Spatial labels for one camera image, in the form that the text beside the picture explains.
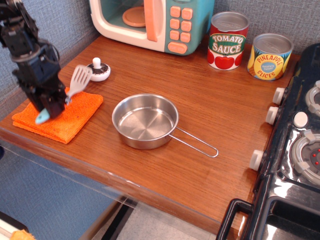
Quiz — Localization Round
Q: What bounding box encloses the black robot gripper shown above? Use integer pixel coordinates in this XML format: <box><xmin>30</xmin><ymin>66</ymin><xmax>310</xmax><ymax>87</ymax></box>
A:
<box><xmin>11</xmin><ymin>44</ymin><xmax>67</xmax><ymax>119</ymax></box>

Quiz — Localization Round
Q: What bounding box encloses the white spatula teal handle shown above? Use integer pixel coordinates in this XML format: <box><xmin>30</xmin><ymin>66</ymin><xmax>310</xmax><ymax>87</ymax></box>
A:
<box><xmin>35</xmin><ymin>64</ymin><xmax>93</xmax><ymax>124</ymax></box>

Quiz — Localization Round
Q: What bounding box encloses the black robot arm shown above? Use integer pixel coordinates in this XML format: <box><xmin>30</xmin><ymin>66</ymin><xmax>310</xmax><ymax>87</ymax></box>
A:
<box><xmin>0</xmin><ymin>0</ymin><xmax>67</xmax><ymax>119</ymax></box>

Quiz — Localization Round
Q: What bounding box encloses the folded orange cloth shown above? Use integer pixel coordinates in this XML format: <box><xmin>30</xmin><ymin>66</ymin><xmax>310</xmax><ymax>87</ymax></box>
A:
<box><xmin>12</xmin><ymin>91</ymin><xmax>104</xmax><ymax>144</ymax></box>

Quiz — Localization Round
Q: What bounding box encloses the white toy mushroom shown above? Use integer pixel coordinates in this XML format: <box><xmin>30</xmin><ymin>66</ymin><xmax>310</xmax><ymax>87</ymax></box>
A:
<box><xmin>87</xmin><ymin>57</ymin><xmax>111</xmax><ymax>82</ymax></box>

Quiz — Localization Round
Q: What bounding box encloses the clear acrylic table guard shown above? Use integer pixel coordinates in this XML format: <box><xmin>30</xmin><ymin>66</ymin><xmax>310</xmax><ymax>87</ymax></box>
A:
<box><xmin>0</xmin><ymin>136</ymin><xmax>216</xmax><ymax>240</ymax></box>

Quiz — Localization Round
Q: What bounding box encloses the small steel saucepan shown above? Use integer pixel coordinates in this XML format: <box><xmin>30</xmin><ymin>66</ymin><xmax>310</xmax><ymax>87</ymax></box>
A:
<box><xmin>111</xmin><ymin>93</ymin><xmax>219</xmax><ymax>159</ymax></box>

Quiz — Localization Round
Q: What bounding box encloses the orange fuzzy object corner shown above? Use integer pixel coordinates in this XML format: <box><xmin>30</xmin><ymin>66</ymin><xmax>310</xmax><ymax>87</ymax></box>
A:
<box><xmin>9</xmin><ymin>230</ymin><xmax>35</xmax><ymax>240</ymax></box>

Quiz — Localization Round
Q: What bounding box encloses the toy microwave teal and cream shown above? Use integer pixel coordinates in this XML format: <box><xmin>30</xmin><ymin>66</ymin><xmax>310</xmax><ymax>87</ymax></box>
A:
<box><xmin>89</xmin><ymin>0</ymin><xmax>215</xmax><ymax>56</ymax></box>

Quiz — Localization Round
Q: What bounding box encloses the tomato sauce can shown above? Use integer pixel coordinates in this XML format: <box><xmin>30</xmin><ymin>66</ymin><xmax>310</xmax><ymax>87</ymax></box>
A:
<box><xmin>207</xmin><ymin>11</ymin><xmax>249</xmax><ymax>71</ymax></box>

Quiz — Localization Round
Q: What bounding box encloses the white stove knob lower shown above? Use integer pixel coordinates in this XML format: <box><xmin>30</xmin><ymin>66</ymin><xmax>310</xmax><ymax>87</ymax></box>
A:
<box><xmin>249</xmin><ymin>149</ymin><xmax>264</xmax><ymax>171</ymax></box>

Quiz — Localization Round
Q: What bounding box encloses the white stove knob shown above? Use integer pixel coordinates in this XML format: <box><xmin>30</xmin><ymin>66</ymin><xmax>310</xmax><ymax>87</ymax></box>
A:
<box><xmin>249</xmin><ymin>149</ymin><xmax>264</xmax><ymax>171</ymax></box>
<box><xmin>265</xmin><ymin>106</ymin><xmax>279</xmax><ymax>125</ymax></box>
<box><xmin>272</xmin><ymin>87</ymin><xmax>286</xmax><ymax>106</ymax></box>

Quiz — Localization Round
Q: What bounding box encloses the white stove knob middle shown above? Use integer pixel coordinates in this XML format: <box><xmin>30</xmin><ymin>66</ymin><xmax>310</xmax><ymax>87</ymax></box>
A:
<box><xmin>265</xmin><ymin>106</ymin><xmax>279</xmax><ymax>125</ymax></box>

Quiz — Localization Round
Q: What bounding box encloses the pineapple slices can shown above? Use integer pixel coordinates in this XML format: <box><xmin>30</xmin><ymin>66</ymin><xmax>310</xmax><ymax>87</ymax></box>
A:
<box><xmin>247</xmin><ymin>33</ymin><xmax>294</xmax><ymax>81</ymax></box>

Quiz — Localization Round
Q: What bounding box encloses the white stove knob upper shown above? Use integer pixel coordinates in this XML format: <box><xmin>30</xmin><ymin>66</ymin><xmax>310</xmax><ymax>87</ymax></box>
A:
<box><xmin>272</xmin><ymin>87</ymin><xmax>286</xmax><ymax>106</ymax></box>

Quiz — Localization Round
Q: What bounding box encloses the white round stove button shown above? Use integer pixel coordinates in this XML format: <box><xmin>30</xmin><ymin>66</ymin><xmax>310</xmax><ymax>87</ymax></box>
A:
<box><xmin>293</xmin><ymin>111</ymin><xmax>308</xmax><ymax>128</ymax></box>

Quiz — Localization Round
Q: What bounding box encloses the black toy stove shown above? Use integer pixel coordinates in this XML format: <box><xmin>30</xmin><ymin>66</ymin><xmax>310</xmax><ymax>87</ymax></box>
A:
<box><xmin>216</xmin><ymin>42</ymin><xmax>320</xmax><ymax>240</ymax></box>

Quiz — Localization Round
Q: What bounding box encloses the grey stove burner front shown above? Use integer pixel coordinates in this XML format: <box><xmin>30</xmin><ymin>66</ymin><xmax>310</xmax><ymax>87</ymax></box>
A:
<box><xmin>290</xmin><ymin>130</ymin><xmax>320</xmax><ymax>186</ymax></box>

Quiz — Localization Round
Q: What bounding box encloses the grey stove burner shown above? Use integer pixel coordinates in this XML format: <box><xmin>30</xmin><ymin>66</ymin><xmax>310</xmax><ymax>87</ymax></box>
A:
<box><xmin>290</xmin><ymin>130</ymin><xmax>320</xmax><ymax>186</ymax></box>
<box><xmin>305</xmin><ymin>80</ymin><xmax>320</xmax><ymax>117</ymax></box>

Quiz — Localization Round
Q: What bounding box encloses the grey stove burner rear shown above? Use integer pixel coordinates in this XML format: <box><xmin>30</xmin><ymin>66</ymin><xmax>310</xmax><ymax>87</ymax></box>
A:
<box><xmin>305</xmin><ymin>80</ymin><xmax>320</xmax><ymax>117</ymax></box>

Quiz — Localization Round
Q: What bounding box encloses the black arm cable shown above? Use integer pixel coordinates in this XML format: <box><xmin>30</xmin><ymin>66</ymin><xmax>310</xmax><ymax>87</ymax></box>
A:
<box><xmin>37</xmin><ymin>38</ymin><xmax>61</xmax><ymax>63</ymax></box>

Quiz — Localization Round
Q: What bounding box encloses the black oven door handle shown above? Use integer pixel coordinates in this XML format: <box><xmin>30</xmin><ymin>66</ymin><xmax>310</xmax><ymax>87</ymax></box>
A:
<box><xmin>216</xmin><ymin>198</ymin><xmax>254</xmax><ymax>240</ymax></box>

